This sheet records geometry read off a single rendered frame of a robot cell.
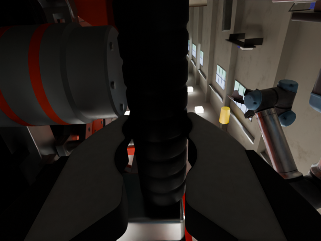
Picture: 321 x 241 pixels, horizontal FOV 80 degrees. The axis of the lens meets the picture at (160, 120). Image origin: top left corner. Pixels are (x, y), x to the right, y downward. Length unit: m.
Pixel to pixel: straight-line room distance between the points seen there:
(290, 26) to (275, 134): 5.29
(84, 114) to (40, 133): 0.13
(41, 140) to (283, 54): 6.00
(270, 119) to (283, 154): 0.14
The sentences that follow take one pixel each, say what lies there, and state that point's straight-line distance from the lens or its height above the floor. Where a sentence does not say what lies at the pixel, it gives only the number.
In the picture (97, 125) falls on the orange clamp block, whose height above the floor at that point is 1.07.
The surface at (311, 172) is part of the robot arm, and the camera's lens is 0.94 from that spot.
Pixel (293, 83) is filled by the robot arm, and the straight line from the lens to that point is 0.95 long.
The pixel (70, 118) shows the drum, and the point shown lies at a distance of 0.28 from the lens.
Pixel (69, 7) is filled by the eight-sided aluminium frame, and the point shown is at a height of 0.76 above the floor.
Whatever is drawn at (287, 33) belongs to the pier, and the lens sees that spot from 6.05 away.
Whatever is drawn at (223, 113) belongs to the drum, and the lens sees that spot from 9.02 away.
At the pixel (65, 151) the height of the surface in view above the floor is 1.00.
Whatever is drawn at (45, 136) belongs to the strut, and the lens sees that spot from 0.40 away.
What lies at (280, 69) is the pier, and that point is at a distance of 6.24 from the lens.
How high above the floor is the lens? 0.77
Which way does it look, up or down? 30 degrees up
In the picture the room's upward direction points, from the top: 176 degrees clockwise
